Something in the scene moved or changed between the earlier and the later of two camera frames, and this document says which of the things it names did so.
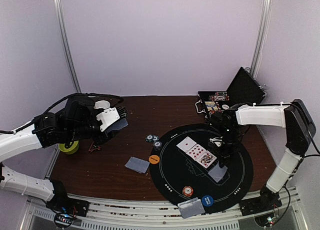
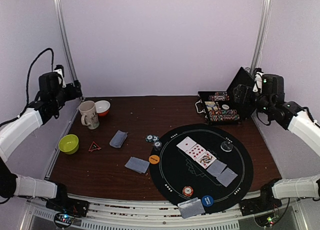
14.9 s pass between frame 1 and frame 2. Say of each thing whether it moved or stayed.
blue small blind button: stayed
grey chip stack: stayed
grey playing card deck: moved
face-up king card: stayed
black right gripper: moved
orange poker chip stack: stayed
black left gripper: moved
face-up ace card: stayed
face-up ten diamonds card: stayed
